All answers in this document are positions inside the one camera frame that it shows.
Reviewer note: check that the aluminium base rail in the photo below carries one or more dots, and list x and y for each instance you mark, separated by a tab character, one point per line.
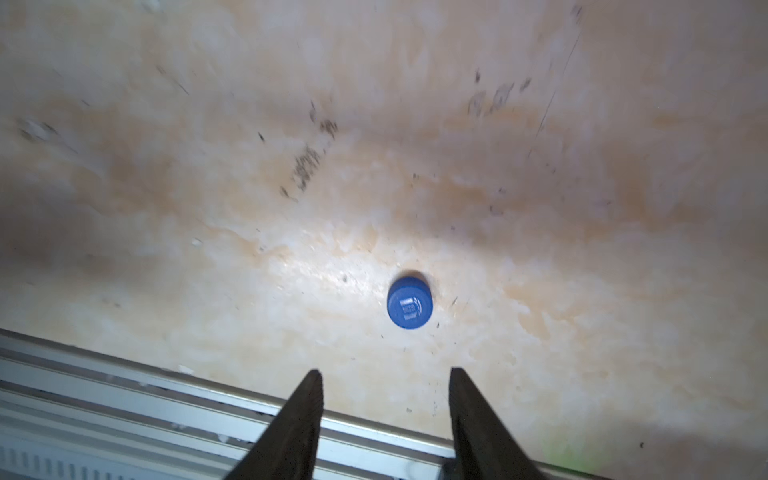
68	413

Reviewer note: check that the blue bottle cap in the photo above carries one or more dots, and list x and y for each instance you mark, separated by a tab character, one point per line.
410	302

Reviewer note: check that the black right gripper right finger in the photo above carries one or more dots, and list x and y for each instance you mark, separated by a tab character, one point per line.
484	449

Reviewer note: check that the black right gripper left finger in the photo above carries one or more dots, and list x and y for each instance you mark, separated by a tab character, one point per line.
287	449

